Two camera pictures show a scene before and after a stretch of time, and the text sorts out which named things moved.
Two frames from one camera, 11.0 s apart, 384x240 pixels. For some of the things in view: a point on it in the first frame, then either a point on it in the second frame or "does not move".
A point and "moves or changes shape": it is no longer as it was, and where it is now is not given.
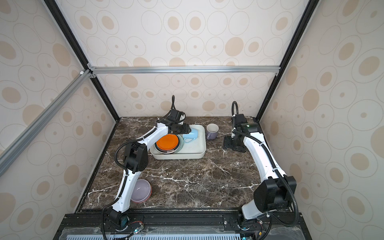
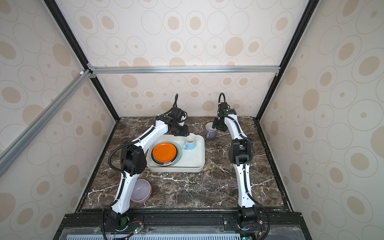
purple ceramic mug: (212, 129) does not move
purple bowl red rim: (142, 191) does not move
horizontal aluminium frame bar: (184, 70) does not move
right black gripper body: (230, 142) to (219, 124)
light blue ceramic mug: (190, 137) moves or changes shape
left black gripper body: (180, 130) does not move
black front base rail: (98, 226) does not move
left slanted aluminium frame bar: (20, 143) does not move
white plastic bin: (196, 150) moves or changes shape
